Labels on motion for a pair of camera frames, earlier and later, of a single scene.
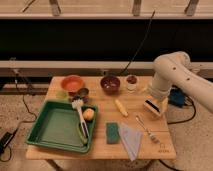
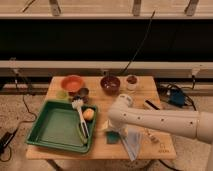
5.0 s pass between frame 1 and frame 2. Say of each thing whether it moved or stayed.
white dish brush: stayed
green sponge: stayed
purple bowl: stayed
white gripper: moved
